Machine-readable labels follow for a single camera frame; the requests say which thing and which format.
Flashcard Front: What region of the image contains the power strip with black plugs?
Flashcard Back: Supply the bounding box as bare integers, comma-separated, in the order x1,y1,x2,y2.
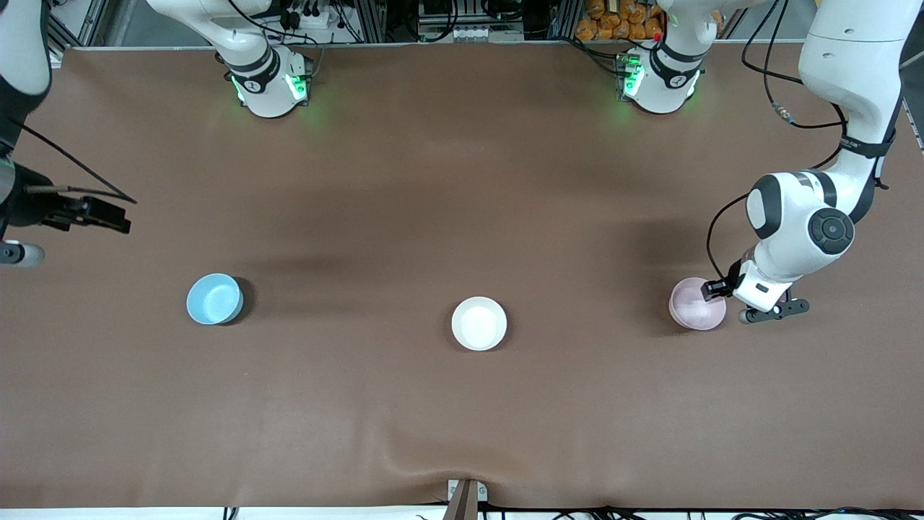
278,0,344,30

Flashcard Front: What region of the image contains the pink bowl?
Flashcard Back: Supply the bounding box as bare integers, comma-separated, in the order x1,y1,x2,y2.
668,277,727,332

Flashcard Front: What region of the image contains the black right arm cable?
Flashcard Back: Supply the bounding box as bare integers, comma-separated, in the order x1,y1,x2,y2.
11,119,136,204

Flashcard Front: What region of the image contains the white bowl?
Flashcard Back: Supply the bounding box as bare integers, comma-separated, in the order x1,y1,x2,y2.
451,296,508,352

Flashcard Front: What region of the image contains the grey arm base connector box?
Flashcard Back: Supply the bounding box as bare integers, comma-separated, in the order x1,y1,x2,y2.
615,52,645,100
285,54,313,102

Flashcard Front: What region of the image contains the blue bowl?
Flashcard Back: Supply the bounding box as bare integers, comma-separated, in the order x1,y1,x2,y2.
186,273,244,326

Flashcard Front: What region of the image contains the aluminium corner frame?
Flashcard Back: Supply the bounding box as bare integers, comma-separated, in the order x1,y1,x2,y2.
45,0,109,59

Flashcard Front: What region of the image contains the orange snack pile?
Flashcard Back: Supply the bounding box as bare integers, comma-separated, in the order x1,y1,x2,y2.
575,0,663,41

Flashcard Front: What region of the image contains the brown table mat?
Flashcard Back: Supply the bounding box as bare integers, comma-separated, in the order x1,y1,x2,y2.
0,42,924,511

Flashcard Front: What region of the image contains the aluminium frame post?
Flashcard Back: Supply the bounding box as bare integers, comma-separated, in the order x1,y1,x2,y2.
354,0,387,43

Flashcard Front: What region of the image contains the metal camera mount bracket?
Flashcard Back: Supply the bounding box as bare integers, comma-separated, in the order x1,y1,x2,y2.
448,479,488,520

